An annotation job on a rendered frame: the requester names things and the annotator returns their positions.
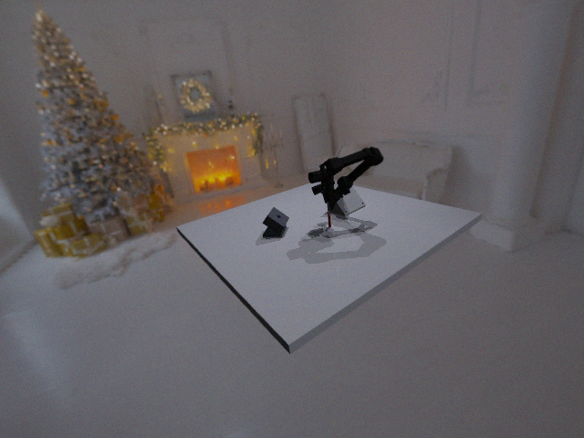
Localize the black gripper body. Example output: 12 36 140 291
322 180 339 202

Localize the dark grey sloped panel with hole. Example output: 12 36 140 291
263 207 289 237

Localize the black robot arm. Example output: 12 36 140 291
308 146 384 198

